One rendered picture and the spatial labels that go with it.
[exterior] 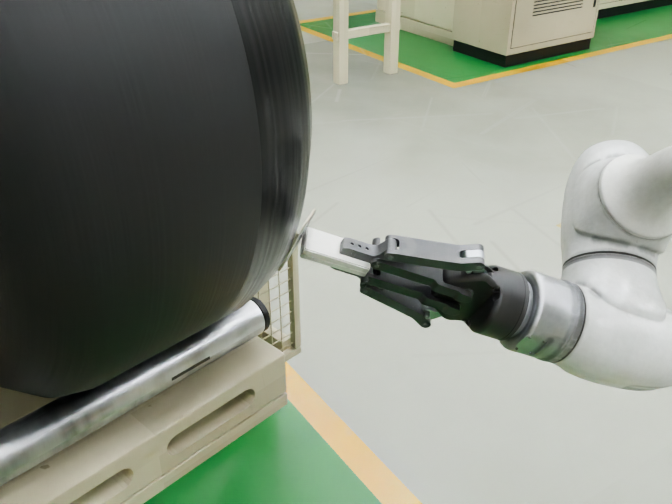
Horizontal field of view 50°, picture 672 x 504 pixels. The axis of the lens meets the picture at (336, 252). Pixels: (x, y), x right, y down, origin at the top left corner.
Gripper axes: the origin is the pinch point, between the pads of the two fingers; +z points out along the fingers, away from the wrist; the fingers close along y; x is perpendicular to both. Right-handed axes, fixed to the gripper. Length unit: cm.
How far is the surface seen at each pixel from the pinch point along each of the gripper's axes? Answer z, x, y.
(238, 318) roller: 6.1, -1.6, 13.9
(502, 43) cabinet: -157, 376, 179
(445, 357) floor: -74, 72, 114
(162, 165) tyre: 18.0, -11.0, -15.8
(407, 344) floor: -64, 77, 120
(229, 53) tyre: 15.9, -2.9, -20.4
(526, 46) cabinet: -175, 383, 178
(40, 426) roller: 21.8, -18.6, 13.9
